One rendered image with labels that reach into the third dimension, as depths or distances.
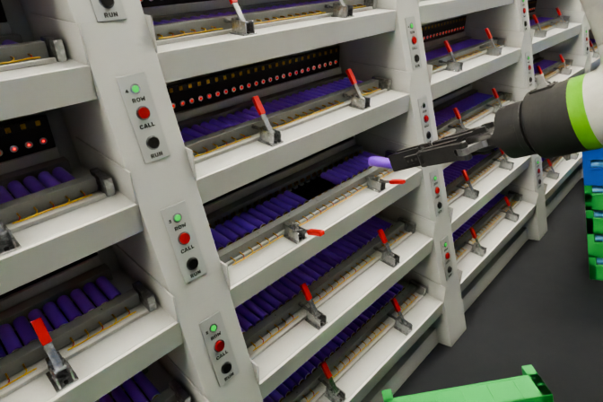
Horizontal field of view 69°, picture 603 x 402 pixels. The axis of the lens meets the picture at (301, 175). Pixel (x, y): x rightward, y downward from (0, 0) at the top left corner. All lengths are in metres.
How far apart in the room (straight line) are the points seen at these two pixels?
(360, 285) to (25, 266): 0.67
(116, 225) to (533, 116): 0.56
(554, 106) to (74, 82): 0.59
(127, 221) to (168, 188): 0.07
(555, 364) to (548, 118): 0.86
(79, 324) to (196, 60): 0.42
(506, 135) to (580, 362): 0.84
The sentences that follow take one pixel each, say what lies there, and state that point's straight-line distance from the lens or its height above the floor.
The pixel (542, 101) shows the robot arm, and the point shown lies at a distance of 0.62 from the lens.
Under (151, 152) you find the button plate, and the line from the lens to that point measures 0.65.
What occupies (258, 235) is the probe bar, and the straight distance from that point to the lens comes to 0.83.
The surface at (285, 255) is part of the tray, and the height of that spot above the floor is 0.54.
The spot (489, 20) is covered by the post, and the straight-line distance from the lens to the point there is 1.75.
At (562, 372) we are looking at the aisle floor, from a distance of 1.34.
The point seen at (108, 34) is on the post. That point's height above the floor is 0.96.
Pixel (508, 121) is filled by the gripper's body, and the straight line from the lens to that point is 0.64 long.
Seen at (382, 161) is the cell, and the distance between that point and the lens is 0.79.
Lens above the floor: 0.87
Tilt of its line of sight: 15 degrees down
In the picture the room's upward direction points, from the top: 13 degrees counter-clockwise
